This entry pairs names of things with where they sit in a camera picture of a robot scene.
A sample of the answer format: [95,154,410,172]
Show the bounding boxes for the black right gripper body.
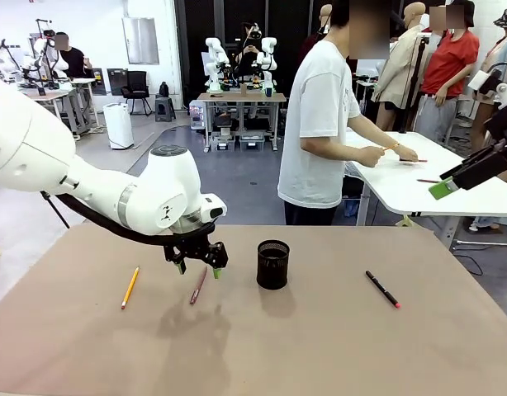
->
[486,105,507,153]

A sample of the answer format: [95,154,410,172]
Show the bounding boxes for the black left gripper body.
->
[169,234,212,261]

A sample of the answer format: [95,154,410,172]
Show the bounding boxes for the person's right forearm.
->
[299,137,364,163]

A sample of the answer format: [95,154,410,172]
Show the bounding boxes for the black mesh pen holder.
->
[256,240,291,290]

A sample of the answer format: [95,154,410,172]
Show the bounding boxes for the person's left hand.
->
[396,146,419,164]

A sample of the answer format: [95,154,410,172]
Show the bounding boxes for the person's right hand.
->
[359,145,386,169]

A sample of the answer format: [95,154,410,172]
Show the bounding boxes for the white height-adjustable table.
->
[344,130,507,252]

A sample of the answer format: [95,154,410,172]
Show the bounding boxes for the person in red shirt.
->
[416,0,481,145]

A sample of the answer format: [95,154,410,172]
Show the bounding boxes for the clear plastic storage box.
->
[238,130,266,152]
[210,130,238,153]

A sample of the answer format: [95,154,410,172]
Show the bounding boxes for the mannequin in beige coat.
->
[371,2,430,132]

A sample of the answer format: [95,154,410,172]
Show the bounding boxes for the white air purifier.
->
[102,102,135,150]

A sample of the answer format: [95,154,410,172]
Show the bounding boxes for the dark grey step stool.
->
[154,94,178,123]

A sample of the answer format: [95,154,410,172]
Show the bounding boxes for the brown-topped background robot table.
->
[196,92,287,153]

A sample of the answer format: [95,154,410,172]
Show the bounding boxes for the black office chair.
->
[120,70,154,116]

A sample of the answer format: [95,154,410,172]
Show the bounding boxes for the person in white T-shirt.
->
[277,0,393,226]

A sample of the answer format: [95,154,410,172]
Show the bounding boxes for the white background work table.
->
[13,77,101,139]

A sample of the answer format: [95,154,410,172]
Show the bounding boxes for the person wearing VR headset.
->
[235,22,263,82]

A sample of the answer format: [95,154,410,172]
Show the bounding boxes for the mannequin in dark red top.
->
[301,3,334,63]

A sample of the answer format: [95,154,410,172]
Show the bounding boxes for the person in black shirt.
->
[54,31,93,79]

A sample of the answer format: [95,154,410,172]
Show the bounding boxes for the white humanoid background robot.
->
[28,16,69,90]

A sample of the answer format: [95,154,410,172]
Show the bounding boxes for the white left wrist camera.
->
[201,196,229,220]

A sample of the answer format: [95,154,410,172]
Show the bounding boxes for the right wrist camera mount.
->
[467,68,502,102]

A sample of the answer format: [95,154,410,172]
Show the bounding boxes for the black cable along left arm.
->
[40,190,217,248]

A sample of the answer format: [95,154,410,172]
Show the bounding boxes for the grey wall panel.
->
[121,16,160,66]

